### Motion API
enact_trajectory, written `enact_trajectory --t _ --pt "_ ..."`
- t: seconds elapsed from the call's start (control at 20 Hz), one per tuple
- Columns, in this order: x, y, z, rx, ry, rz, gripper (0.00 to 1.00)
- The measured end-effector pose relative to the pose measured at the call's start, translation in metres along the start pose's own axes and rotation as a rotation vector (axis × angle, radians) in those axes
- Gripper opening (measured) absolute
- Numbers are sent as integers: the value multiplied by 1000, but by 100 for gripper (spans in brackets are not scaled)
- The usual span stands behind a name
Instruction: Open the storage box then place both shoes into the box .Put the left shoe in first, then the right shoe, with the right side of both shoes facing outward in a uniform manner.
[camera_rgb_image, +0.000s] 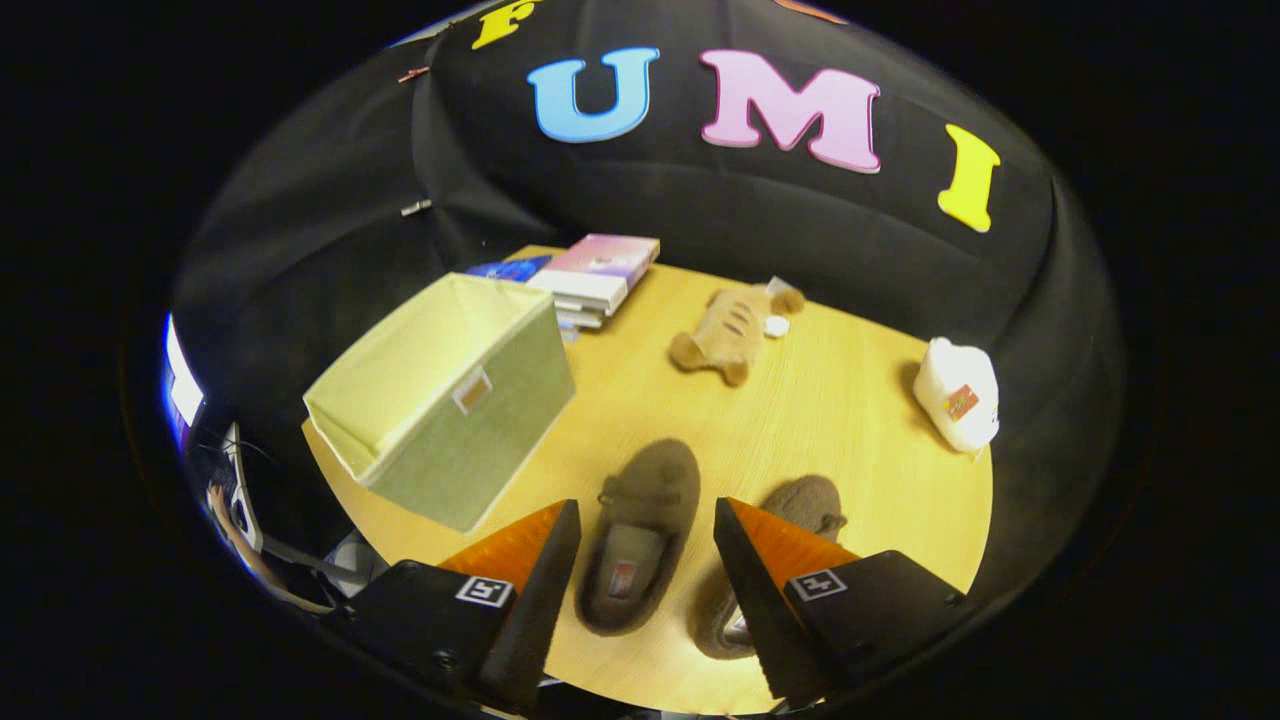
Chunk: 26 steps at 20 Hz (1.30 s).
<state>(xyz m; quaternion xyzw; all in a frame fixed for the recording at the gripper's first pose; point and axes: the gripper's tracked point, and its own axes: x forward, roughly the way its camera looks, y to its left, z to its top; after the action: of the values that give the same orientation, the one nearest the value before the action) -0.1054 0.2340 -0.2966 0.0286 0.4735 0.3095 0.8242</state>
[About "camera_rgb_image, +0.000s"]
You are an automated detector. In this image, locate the tan striped plush toy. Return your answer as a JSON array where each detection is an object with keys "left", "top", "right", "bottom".
[{"left": 668, "top": 283, "right": 806, "bottom": 388}]

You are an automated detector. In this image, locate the blue book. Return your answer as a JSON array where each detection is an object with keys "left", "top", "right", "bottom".
[{"left": 465, "top": 254, "right": 553, "bottom": 284}]

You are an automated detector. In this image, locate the green fabric storage box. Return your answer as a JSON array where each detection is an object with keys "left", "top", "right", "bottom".
[{"left": 303, "top": 272, "right": 578, "bottom": 533}]

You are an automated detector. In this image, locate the white plush toy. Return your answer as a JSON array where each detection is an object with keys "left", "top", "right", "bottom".
[{"left": 912, "top": 337, "right": 1001, "bottom": 456}]

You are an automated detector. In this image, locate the brown fluffy shoe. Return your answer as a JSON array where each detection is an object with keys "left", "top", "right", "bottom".
[
  {"left": 690, "top": 475, "right": 849, "bottom": 661},
  {"left": 575, "top": 438, "right": 703, "bottom": 637}
]

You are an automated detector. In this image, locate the white metal frame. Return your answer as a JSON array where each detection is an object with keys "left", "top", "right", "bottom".
[{"left": 222, "top": 421, "right": 267, "bottom": 553}]

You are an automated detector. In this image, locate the pink book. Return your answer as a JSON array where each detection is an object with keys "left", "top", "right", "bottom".
[{"left": 527, "top": 234, "right": 661, "bottom": 313}]

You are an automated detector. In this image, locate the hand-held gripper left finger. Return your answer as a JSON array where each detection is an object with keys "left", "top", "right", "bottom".
[{"left": 320, "top": 500, "right": 583, "bottom": 716}]

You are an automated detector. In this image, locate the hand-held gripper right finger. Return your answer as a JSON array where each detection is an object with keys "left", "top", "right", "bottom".
[{"left": 713, "top": 497, "right": 969, "bottom": 711}]

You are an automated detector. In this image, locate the bright light strip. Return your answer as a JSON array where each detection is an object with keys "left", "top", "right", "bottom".
[{"left": 163, "top": 315, "right": 207, "bottom": 451}]

